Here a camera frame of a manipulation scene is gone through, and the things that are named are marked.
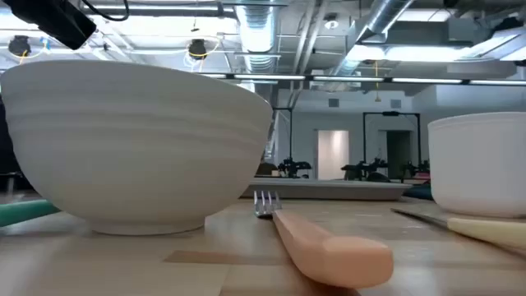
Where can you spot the white ribbed ceramic bowl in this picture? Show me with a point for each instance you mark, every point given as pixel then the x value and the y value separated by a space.
pixel 135 144

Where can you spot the black background stand frame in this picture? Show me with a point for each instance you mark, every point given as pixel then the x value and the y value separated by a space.
pixel 390 113
pixel 290 135

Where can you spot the long ceiling light bar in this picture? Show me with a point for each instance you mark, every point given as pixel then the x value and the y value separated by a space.
pixel 349 79

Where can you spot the white ceramic mug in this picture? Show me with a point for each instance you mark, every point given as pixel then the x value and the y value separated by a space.
pixel 476 164

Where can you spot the navy cloth napkin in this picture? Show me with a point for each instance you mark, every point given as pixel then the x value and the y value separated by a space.
pixel 419 193

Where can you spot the silver ventilation duct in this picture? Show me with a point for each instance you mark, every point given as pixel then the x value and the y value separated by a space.
pixel 257 29
pixel 382 16

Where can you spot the grey plastic tray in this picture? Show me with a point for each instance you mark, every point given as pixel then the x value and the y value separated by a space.
pixel 324 190

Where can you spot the black background robot arm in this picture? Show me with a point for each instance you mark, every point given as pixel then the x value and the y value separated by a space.
pixel 363 168
pixel 293 167
pixel 417 168

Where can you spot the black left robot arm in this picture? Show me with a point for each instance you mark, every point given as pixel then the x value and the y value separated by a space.
pixel 49 20

